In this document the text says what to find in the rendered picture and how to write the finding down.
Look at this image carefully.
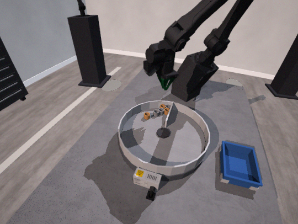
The blue open crate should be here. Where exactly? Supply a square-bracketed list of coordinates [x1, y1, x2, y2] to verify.
[219, 141, 263, 191]

